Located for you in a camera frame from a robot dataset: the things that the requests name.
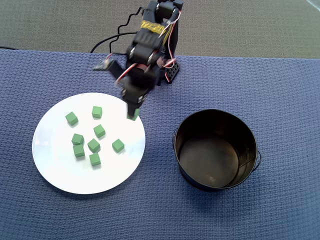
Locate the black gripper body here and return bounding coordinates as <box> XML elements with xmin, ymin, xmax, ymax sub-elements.
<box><xmin>116</xmin><ymin>68</ymin><xmax>160</xmax><ymax>107</ymax></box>

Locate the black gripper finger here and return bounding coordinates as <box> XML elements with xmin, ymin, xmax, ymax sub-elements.
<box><xmin>126</xmin><ymin>99</ymin><xmax>141</xmax><ymax>118</ymax></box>

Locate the green cube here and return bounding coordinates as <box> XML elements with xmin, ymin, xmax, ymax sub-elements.
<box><xmin>111</xmin><ymin>138</ymin><xmax>126</xmax><ymax>154</ymax></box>
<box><xmin>88</xmin><ymin>152</ymin><xmax>102</xmax><ymax>167</ymax></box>
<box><xmin>65</xmin><ymin>111</ymin><xmax>79</xmax><ymax>127</ymax></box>
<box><xmin>126</xmin><ymin>107</ymin><xmax>141</xmax><ymax>122</ymax></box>
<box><xmin>72</xmin><ymin>144</ymin><xmax>86</xmax><ymax>158</ymax></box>
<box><xmin>87</xmin><ymin>138</ymin><xmax>101</xmax><ymax>154</ymax></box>
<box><xmin>93</xmin><ymin>123</ymin><xmax>106</xmax><ymax>139</ymax></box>
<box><xmin>91</xmin><ymin>105</ymin><xmax>104</xmax><ymax>119</ymax></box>
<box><xmin>71</xmin><ymin>133</ymin><xmax>85</xmax><ymax>146</ymax></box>

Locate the white round plate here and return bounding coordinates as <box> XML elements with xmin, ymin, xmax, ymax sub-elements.
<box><xmin>31</xmin><ymin>92</ymin><xmax>147</xmax><ymax>195</ymax></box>

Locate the black metal bucket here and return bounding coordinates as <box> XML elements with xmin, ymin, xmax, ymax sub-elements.
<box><xmin>171</xmin><ymin>108</ymin><xmax>262</xmax><ymax>193</ymax></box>

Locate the blue woven cloth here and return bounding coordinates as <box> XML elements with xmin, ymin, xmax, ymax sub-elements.
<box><xmin>0</xmin><ymin>48</ymin><xmax>320</xmax><ymax>240</ymax></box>

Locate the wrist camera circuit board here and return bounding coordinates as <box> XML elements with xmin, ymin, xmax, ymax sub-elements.
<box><xmin>92</xmin><ymin>57</ymin><xmax>126</xmax><ymax>78</ymax></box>

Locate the black wavy cable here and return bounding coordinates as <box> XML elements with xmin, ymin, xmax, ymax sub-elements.
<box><xmin>116</xmin><ymin>6</ymin><xmax>146</xmax><ymax>36</ymax></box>

